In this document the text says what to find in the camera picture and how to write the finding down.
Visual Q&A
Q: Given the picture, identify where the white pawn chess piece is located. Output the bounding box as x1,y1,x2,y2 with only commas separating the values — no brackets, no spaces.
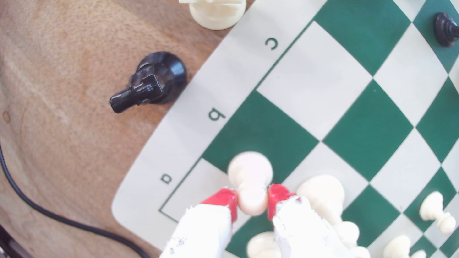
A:
419,191,457,236
227,151,274,216

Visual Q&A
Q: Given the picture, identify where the black cable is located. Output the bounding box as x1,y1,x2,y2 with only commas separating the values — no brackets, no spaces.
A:
0,140,150,258

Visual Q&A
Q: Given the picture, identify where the white queen chess piece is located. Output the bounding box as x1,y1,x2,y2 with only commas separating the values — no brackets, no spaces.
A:
296,174,371,258

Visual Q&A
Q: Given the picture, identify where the green white chess mat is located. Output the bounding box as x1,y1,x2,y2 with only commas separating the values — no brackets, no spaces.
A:
111,0,459,258

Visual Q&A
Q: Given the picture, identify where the white knight chess piece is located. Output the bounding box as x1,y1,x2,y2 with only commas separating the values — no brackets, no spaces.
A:
179,0,247,31

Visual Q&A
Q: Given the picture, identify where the black knight chess piece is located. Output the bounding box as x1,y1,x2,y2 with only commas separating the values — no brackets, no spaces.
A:
109,51,188,114

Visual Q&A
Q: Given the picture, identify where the black pawn chess piece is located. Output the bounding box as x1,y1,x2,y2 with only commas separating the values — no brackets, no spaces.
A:
432,12,459,48

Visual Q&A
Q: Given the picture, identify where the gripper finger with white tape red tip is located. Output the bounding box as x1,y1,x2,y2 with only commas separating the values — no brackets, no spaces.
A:
159,188,239,258
268,183,355,258

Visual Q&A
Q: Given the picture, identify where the white bishop chess piece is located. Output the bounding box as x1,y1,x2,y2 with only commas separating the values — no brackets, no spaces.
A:
382,235,427,258

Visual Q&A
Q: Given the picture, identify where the white rook chess piece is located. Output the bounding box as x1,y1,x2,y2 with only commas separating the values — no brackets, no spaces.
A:
246,231,282,258

